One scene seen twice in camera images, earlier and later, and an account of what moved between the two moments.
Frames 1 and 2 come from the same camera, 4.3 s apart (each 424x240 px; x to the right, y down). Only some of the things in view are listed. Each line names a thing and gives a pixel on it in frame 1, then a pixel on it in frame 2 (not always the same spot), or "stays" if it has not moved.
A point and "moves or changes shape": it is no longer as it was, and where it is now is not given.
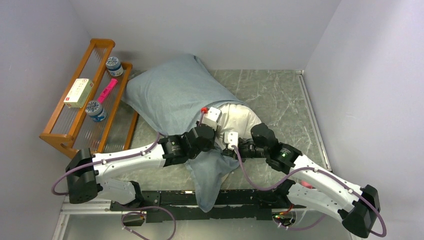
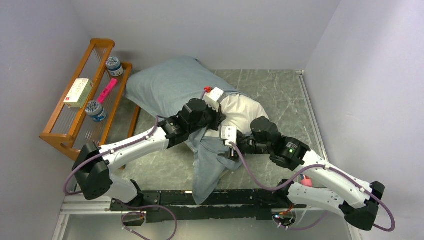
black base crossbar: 162,206 stays
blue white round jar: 114,67 stays
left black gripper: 210,144 → 217,118
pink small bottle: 306,184 stays
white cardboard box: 77,95 stays
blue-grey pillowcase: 168,96 moves or changes shape
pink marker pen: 110,87 stays
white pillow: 235,118 moves or changes shape
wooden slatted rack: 88,116 stays
